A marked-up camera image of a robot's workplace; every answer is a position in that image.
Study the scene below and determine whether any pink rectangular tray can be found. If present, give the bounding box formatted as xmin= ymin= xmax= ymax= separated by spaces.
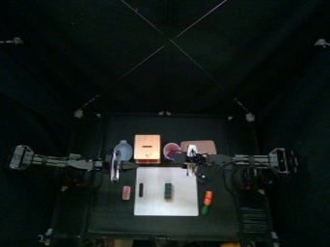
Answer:
xmin=179 ymin=139 xmax=219 ymax=156

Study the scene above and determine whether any black panel with white text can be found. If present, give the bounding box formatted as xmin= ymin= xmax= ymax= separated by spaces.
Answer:
xmin=238 ymin=206 xmax=270 ymax=237

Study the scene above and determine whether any orange toy carrot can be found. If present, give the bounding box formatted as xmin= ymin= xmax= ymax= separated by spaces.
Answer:
xmin=202 ymin=190 xmax=214 ymax=207

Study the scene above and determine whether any light blue plate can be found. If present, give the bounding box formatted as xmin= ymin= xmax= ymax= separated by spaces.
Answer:
xmin=113 ymin=139 xmax=135 ymax=163

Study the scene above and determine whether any dark green sushi roll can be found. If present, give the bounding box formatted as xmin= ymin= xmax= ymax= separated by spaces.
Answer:
xmin=165 ymin=182 xmax=174 ymax=200

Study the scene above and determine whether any blue utensil with red loop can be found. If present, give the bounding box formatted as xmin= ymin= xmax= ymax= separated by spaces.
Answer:
xmin=165 ymin=150 xmax=181 ymax=161

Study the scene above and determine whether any pink rectangular block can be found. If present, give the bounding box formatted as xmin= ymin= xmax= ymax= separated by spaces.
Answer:
xmin=122 ymin=185 xmax=133 ymax=202

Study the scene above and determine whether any red plastic cup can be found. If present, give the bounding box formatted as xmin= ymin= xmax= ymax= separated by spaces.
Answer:
xmin=163 ymin=142 xmax=183 ymax=161

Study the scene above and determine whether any wooden box with slot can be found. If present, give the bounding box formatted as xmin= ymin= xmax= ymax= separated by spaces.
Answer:
xmin=133 ymin=134 xmax=163 ymax=165

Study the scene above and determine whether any white cutting board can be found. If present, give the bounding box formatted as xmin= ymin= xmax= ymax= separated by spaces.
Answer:
xmin=133 ymin=167 xmax=201 ymax=217

